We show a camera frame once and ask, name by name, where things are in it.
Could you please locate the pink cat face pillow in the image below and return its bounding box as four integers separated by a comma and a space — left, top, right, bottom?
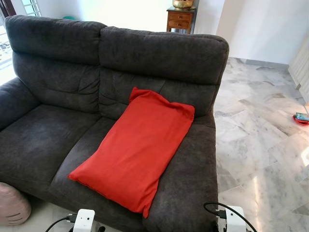
0, 182, 31, 226

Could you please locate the red pillow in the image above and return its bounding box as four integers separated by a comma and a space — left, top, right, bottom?
68, 87, 196, 218

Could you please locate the brown wooden cabinet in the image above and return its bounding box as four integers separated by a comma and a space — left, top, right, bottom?
167, 7, 196, 34

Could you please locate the brass bowl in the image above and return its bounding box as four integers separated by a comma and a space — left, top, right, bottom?
172, 0, 195, 10

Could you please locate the dark grey fabric sofa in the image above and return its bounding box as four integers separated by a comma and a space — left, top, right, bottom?
0, 14, 230, 232

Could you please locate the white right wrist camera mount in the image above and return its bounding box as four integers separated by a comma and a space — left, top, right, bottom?
218, 205, 247, 232

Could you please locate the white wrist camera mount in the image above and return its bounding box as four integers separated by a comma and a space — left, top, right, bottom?
218, 205, 247, 232
72, 209, 96, 232

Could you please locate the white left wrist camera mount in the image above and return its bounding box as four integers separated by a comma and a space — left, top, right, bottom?
72, 209, 96, 232

